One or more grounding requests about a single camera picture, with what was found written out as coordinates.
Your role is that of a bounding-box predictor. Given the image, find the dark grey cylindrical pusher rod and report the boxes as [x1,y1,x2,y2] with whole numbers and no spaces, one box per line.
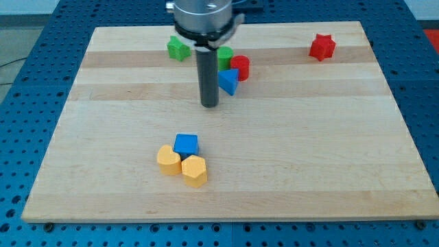
[195,47,219,108]

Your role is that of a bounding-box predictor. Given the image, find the blue triangle block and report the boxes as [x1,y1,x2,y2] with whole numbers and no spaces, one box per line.
[218,69,239,96]

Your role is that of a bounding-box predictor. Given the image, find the green cylinder block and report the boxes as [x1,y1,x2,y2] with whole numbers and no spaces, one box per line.
[217,46,234,71]

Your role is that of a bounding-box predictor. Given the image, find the green star block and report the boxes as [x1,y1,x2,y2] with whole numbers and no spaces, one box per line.
[167,36,191,62]

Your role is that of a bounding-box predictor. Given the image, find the red cylinder block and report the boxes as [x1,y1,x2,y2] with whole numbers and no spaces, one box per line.
[230,55,250,82]

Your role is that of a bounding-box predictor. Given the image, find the blue cube block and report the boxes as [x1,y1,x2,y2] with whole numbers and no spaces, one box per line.
[174,134,199,159]

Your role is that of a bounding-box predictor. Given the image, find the yellow heart block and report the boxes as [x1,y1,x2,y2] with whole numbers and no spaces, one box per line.
[156,145,182,176]

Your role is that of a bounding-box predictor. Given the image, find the yellow hexagon block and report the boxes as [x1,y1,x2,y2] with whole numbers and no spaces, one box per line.
[182,155,208,188]

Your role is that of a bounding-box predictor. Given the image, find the red star block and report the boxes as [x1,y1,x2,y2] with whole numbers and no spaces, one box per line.
[309,34,336,62]

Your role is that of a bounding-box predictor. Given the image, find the light wooden board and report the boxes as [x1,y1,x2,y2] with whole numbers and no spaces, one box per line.
[22,21,438,223]

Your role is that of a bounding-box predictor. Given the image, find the black cable on floor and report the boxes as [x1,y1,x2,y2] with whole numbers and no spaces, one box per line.
[0,56,27,86]

